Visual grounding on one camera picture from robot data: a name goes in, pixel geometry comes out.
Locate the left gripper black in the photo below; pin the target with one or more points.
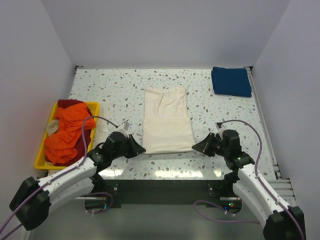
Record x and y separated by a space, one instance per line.
135 148

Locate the orange t shirt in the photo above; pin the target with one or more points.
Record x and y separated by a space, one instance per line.
66 146

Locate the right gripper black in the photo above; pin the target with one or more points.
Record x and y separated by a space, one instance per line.
204 146

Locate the cream white t shirt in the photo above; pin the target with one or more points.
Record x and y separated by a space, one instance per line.
167 127

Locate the yellow plastic bin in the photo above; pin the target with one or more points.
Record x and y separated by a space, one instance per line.
40 162

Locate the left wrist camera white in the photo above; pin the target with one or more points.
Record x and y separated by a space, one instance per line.
123 127

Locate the dark red t shirt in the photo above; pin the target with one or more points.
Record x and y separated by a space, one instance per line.
65 103

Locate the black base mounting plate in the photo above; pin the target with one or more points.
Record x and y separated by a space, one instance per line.
161 192

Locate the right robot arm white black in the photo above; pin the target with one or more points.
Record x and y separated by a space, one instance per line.
278 219

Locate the folded blue t shirt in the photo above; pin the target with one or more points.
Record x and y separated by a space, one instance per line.
231 82

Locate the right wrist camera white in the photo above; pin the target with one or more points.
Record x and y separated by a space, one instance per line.
220 128

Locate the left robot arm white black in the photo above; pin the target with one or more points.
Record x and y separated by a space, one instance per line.
37 198

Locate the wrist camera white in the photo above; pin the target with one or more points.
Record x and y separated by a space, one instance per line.
123 127
220 128

